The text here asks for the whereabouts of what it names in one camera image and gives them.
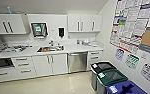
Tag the grey bin blue lid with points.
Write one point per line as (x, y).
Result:
(124, 89)

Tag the steel paper towel dispenser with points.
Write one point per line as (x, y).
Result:
(39, 30)

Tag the stainless steel dishwasher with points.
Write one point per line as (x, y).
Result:
(77, 62)

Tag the small blue wall sign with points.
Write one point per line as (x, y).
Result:
(119, 54)

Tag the large wall poster collage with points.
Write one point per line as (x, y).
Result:
(131, 23)

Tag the black wall soap dispenser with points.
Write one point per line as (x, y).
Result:
(61, 32)

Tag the blue dish soap bottle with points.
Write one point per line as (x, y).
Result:
(78, 42)

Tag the light blue bottle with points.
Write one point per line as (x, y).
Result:
(8, 10)

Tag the grey bin black lid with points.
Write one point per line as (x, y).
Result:
(101, 66)

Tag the stainless steel sink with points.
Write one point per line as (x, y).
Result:
(50, 49)

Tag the small green wall sign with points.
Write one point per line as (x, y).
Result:
(132, 61)

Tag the black built-in microwave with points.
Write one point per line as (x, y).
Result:
(1, 63)

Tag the chrome sink faucet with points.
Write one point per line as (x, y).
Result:
(51, 43)

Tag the white wall cabinet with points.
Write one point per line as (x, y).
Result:
(7, 24)
(84, 23)

